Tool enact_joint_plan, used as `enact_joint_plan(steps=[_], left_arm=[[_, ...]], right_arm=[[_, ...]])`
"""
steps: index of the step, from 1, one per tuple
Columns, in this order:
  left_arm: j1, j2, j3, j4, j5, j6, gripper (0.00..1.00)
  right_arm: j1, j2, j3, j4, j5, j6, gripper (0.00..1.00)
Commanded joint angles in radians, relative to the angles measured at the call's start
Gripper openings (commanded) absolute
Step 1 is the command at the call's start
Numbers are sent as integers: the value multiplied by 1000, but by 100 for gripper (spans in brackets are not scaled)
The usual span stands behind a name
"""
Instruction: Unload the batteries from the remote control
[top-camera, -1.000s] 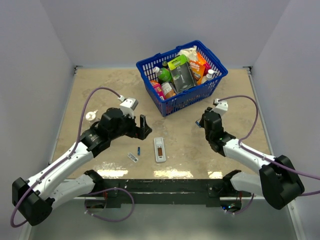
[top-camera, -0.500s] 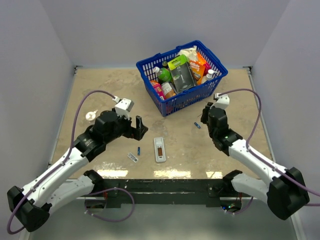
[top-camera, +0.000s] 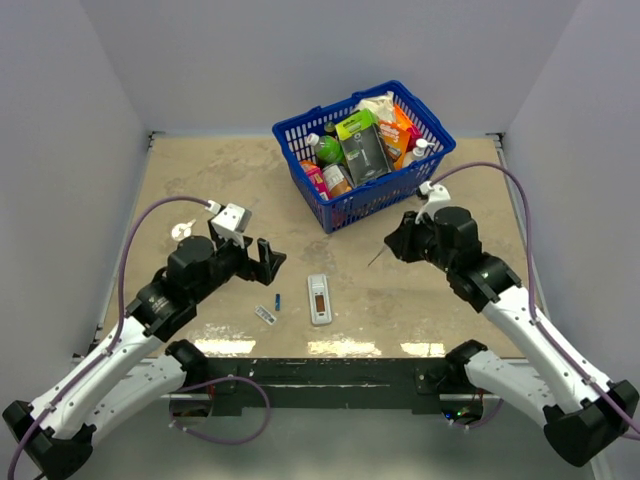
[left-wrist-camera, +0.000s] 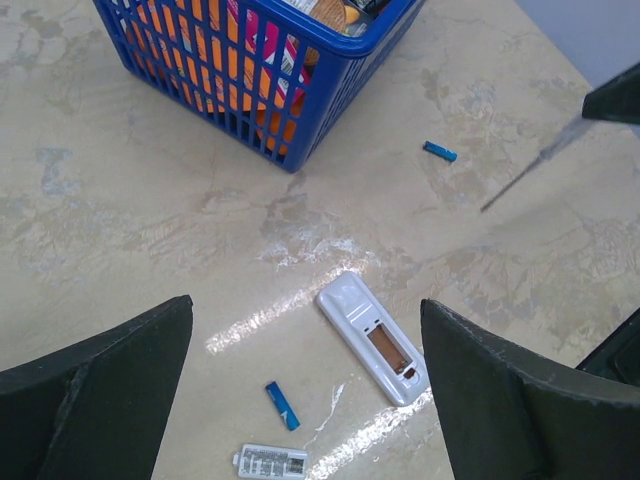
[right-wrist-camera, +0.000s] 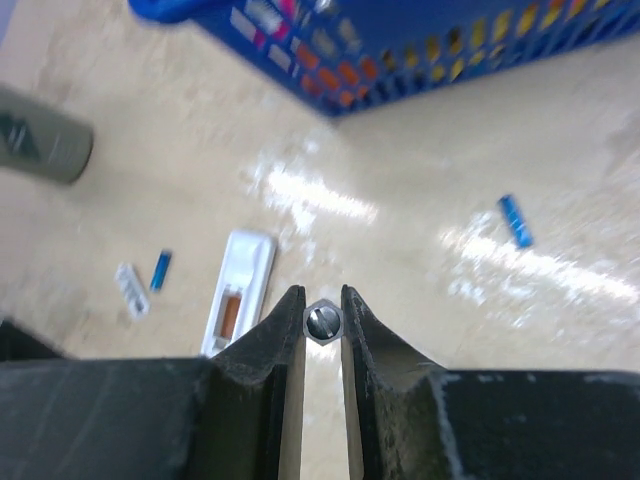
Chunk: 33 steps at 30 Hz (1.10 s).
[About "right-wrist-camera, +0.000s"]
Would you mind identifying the blue battery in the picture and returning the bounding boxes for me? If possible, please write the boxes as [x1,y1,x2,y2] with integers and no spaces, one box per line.
[149,249,172,292]
[498,195,534,249]

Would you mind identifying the clear handled screwdriver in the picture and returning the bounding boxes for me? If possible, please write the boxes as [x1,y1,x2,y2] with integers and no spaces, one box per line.
[302,299,344,346]

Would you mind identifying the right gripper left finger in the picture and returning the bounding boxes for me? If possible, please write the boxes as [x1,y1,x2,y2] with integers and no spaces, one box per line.
[1,286,306,479]

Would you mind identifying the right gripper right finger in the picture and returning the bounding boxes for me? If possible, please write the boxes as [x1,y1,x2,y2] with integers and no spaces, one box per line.
[341,286,639,479]

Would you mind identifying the dark green sauce bottle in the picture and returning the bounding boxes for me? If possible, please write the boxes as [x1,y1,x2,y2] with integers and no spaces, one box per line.
[1,85,94,184]

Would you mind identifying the blue plastic shopping basket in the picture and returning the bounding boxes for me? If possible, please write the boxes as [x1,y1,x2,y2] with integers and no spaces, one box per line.
[130,0,639,117]

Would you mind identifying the white remote control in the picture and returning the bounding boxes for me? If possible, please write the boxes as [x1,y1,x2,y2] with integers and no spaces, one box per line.
[200,230,277,358]

